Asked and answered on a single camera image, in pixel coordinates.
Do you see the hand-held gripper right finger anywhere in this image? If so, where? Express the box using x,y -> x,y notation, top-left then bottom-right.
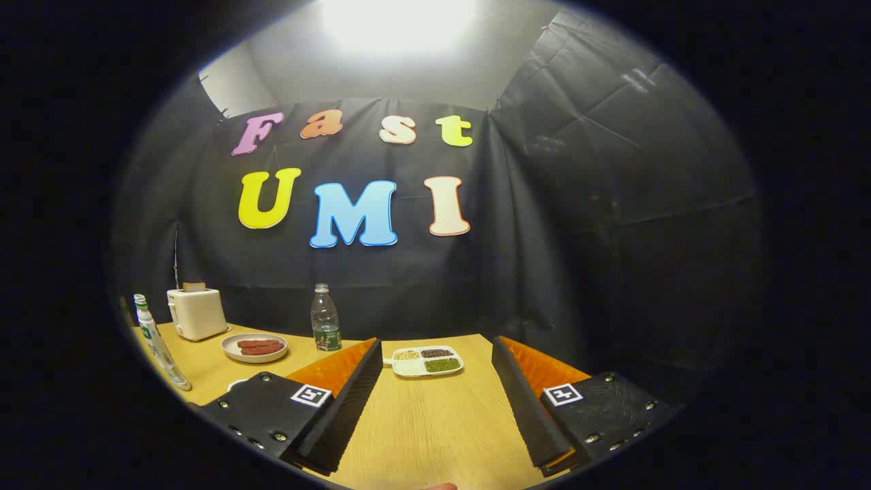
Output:
491,335 -> 681,477

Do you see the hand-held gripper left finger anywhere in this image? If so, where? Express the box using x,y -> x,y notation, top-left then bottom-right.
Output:
201,337 -> 383,476

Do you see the white juice bottle green label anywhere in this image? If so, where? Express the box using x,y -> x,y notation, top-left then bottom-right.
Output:
133,294 -> 193,392

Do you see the clear plastic water bottle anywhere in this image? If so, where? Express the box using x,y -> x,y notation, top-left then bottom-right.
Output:
311,283 -> 343,353

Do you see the white divided snack dish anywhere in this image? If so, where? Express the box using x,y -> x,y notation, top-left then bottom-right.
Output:
383,346 -> 465,378

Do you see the wooden table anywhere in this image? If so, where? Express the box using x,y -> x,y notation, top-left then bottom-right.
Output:
129,323 -> 593,490

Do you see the round white plate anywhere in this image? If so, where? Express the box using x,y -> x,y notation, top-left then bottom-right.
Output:
220,333 -> 289,363

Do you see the black backdrop cloth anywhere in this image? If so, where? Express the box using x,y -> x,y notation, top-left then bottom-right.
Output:
112,10 -> 763,402

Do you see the white toaster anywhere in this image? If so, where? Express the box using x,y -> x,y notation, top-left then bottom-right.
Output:
167,287 -> 229,342

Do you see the ceiling light panel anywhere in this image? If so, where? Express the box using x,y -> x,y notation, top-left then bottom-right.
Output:
318,0 -> 478,52

